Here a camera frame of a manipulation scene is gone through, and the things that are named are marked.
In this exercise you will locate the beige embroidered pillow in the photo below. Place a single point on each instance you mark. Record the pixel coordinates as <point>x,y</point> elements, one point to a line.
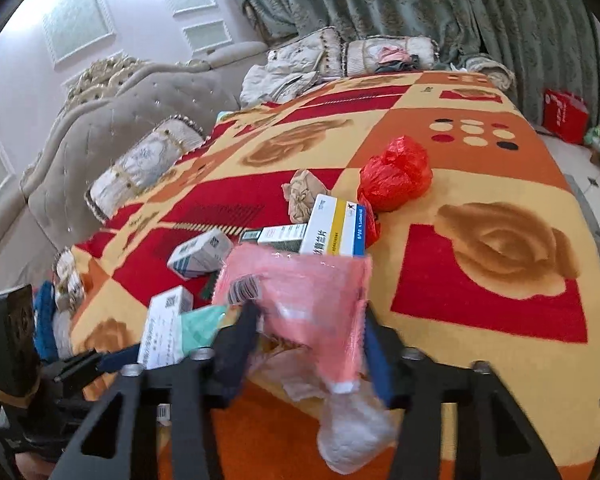
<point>365,55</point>
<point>305,52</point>

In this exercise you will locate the green snack packet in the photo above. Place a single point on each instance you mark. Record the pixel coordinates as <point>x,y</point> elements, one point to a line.
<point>211,287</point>

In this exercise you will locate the red plastic bag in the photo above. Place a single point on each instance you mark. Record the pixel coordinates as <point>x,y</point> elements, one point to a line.
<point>395,172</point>

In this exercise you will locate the pink plastic bag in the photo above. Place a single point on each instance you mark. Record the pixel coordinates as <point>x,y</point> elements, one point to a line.
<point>305,300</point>

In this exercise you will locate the red gift bag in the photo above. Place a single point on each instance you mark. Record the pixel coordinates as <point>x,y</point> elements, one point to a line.
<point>565,115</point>

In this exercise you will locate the beige crumpled stocking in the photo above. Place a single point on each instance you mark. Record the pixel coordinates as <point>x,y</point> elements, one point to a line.
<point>305,195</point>

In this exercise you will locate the blue cloth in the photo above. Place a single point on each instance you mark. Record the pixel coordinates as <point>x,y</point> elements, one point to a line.
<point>44,320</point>

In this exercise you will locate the white labelled medicine box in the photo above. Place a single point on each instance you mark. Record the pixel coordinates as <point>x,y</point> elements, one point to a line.
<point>162,330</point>

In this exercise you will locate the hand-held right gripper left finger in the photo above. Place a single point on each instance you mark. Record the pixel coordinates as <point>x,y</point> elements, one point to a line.
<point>232,360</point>

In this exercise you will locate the small patterned cushion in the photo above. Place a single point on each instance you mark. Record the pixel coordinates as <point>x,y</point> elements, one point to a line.
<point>69,280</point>

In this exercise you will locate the teal packet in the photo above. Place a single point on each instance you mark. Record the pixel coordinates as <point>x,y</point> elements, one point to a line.
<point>200,327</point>

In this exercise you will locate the green white carton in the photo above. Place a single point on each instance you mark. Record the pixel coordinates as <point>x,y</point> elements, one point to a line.
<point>275,235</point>

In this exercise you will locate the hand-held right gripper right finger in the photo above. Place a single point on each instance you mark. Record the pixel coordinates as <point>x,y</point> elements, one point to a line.
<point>380,360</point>

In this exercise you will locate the grey tufted headboard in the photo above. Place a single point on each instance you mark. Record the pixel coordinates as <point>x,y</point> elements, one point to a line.
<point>105,120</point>

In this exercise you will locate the green patterned curtain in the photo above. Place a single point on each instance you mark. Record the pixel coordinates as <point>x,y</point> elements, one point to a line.
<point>430,5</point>

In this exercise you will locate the white crumpled plastic bag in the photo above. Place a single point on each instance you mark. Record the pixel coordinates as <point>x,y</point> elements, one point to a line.
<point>355,435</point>

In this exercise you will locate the pile of clothes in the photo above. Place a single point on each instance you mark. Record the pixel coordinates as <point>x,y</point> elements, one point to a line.
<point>395,57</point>

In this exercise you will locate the white yellow-striped medicine box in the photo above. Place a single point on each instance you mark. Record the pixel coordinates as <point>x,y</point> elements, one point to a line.
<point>332,227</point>

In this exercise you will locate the red orange printed blanket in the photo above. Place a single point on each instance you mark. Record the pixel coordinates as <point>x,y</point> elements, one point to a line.
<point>455,185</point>

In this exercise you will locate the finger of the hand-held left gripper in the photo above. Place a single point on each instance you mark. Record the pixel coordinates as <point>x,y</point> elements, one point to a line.
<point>80,367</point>

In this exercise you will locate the white grey-blue medicine box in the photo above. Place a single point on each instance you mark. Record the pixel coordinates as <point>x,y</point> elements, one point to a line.
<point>200,255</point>

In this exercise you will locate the gold-trimmed bolster pillow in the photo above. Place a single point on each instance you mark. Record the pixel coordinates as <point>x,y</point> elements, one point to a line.
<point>140,165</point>

